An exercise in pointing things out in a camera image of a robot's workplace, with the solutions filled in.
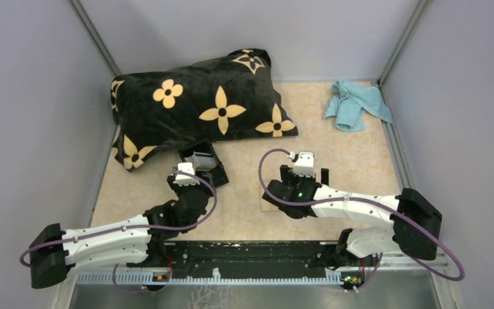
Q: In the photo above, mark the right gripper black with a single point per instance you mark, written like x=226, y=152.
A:
x=289, y=177

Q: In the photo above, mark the stack of cards in holder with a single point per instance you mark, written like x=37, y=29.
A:
x=203, y=162

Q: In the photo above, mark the black card holder box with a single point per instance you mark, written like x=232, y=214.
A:
x=217, y=176

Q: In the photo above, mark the black pillow with cream flowers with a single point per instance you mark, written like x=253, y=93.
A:
x=221, y=99

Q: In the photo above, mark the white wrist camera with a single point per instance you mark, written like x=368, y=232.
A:
x=303, y=164
x=185, y=175

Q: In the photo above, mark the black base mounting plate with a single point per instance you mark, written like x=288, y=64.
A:
x=250, y=259

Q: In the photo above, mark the light blue towel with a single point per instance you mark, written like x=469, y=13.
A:
x=350, y=101

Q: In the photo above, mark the aluminium frame rail front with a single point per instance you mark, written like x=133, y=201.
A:
x=348, y=278

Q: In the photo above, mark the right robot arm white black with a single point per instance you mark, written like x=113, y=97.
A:
x=406, y=222

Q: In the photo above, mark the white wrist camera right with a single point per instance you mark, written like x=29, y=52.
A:
x=303, y=164

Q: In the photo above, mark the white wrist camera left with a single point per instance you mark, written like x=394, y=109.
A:
x=185, y=175

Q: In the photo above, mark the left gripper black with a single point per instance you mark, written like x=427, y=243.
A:
x=178, y=188

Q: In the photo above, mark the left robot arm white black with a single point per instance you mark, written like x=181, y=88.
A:
x=56, y=253

